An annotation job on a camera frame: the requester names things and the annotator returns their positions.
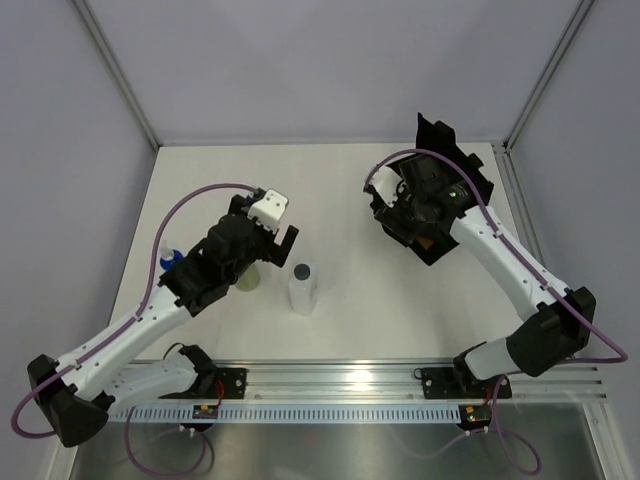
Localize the aluminium corner post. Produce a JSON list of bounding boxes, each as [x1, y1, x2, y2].
[[69, 0, 162, 153], [502, 0, 599, 154]]

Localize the white bottle grey cap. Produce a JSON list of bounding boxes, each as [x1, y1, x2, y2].
[[288, 263, 318, 316]]

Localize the right aluminium corner post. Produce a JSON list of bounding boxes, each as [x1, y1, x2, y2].
[[502, 0, 599, 154]]

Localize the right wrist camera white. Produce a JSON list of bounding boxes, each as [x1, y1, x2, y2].
[[364, 167, 402, 208]]

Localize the green frosted bottle beige cap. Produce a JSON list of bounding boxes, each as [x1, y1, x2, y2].
[[235, 264, 261, 292]]

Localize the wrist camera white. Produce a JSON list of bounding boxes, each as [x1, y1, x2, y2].
[[364, 167, 402, 208], [247, 189, 289, 234]]

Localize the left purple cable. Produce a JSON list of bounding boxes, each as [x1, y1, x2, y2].
[[10, 182, 261, 474]]

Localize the white slotted cable duct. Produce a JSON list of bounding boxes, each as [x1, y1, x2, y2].
[[112, 403, 461, 424]]

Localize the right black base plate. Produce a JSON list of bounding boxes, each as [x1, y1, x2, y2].
[[413, 366, 498, 400]]

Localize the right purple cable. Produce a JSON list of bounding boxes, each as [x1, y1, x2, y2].
[[363, 148, 629, 474]]

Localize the orange spray bottle blue top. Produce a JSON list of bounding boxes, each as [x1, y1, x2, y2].
[[159, 241, 184, 271]]

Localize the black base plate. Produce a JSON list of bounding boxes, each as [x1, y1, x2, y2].
[[413, 366, 498, 400], [199, 367, 248, 400]]

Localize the left aluminium corner post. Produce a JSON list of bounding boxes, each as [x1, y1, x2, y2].
[[69, 0, 162, 153]]

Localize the purple cable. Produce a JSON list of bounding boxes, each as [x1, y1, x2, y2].
[[363, 148, 629, 474], [10, 182, 261, 474]]

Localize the black canvas bag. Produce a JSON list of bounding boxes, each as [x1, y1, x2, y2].
[[365, 115, 494, 266]]

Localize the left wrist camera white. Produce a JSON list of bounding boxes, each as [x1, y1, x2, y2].
[[247, 189, 289, 234]]

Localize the aluminium mounting rail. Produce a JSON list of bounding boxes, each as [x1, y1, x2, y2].
[[64, 360, 609, 405]]

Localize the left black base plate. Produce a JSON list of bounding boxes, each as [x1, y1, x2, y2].
[[199, 367, 248, 400]]

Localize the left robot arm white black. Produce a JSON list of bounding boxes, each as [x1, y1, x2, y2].
[[27, 189, 299, 448]]

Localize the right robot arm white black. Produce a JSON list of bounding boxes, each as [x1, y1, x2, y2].
[[364, 150, 596, 397]]

